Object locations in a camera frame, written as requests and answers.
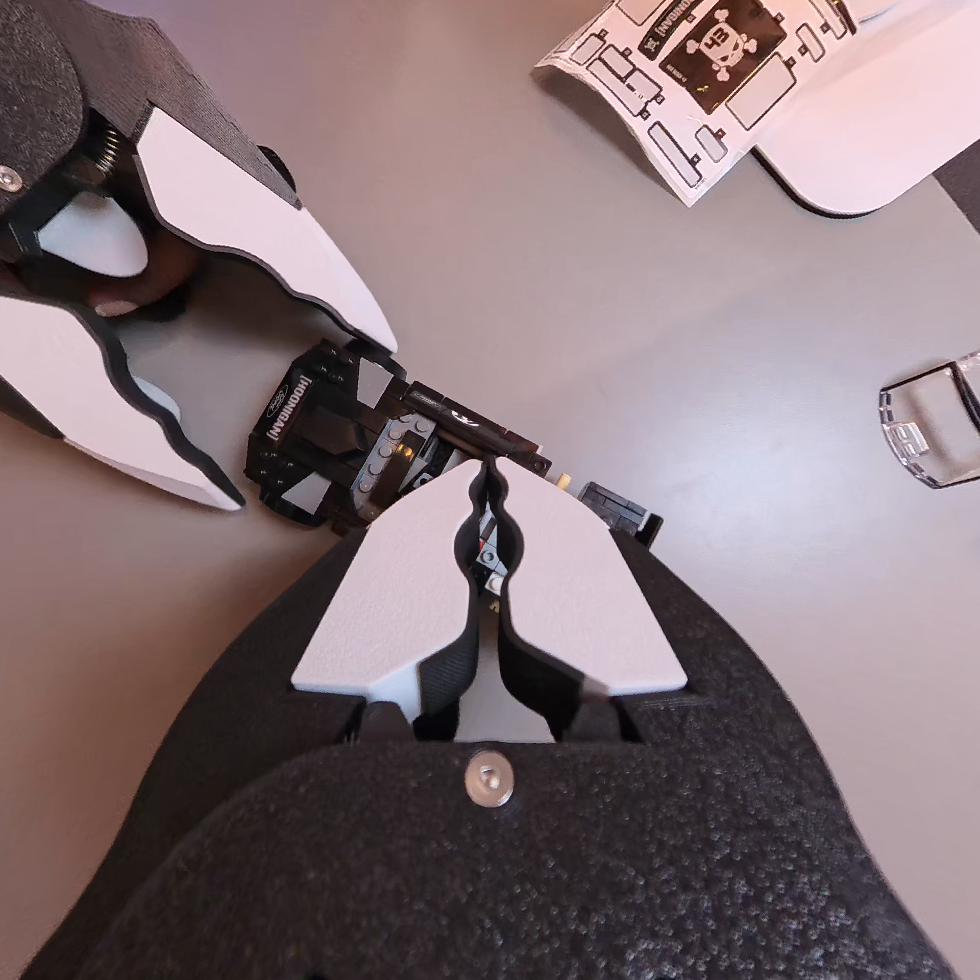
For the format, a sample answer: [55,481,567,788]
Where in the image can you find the white sticker sheet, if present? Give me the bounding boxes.
[536,1,859,209]

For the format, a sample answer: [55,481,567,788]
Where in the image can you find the clear lego windshield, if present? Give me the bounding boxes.
[878,348,980,491]

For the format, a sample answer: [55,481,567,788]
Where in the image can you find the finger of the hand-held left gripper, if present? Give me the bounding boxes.
[1,291,248,514]
[135,105,402,356]

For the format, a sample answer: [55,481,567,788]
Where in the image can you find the white tray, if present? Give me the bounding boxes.
[755,1,980,218]

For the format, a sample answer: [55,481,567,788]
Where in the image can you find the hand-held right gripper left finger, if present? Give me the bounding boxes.
[291,460,488,699]

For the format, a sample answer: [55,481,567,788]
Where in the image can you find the black lego car model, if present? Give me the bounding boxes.
[246,337,667,552]

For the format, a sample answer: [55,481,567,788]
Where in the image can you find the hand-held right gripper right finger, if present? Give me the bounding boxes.
[494,457,690,699]

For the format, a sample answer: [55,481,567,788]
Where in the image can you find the person's left hand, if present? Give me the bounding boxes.
[89,238,203,323]

